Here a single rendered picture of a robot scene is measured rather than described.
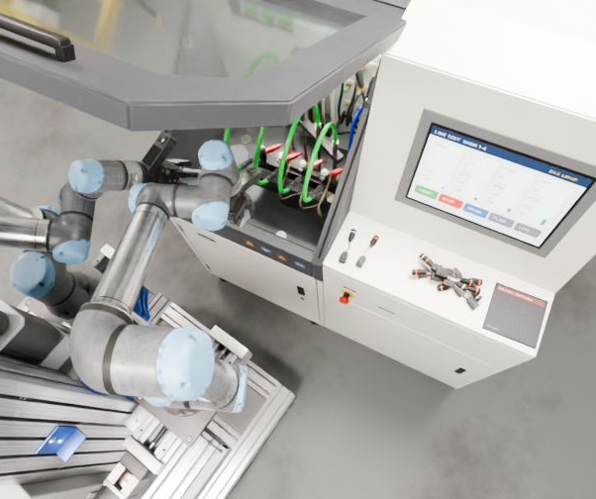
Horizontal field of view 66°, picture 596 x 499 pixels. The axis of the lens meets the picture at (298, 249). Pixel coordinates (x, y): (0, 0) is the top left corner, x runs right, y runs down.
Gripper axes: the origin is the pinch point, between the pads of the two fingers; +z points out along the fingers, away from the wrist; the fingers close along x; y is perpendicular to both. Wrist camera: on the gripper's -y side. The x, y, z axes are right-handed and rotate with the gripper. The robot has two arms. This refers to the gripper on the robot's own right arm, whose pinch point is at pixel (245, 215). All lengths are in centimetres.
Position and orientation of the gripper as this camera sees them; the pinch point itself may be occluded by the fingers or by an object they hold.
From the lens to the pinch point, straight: 135.5
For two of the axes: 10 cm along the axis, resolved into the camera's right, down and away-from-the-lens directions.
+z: 0.6, 3.8, 9.2
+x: 8.9, 3.9, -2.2
